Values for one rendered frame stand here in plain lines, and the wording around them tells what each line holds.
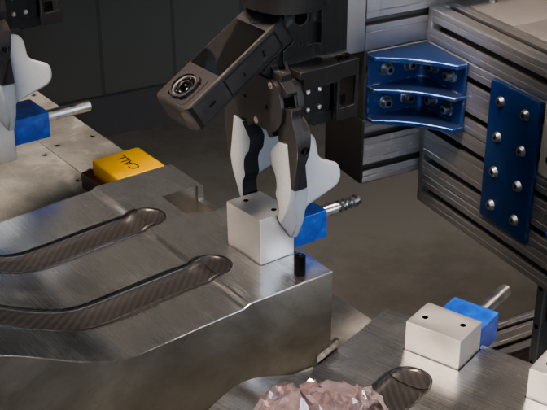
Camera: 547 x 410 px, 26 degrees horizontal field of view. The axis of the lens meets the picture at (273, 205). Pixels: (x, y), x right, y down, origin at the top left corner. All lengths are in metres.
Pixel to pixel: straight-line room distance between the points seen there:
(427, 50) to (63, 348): 0.72
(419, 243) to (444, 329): 1.92
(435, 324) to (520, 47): 0.49
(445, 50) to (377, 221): 1.52
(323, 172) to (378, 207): 2.02
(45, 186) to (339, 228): 1.63
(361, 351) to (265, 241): 0.13
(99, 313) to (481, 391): 0.31
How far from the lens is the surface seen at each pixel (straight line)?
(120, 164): 1.32
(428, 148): 1.54
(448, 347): 0.95
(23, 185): 1.38
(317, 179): 1.00
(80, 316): 0.98
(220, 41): 0.95
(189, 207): 1.15
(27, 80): 1.16
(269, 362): 1.01
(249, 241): 1.02
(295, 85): 0.96
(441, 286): 2.70
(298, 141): 0.95
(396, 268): 2.76
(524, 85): 1.36
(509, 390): 0.94
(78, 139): 1.48
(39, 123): 1.20
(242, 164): 1.03
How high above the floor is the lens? 1.41
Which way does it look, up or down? 28 degrees down
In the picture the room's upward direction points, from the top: straight up
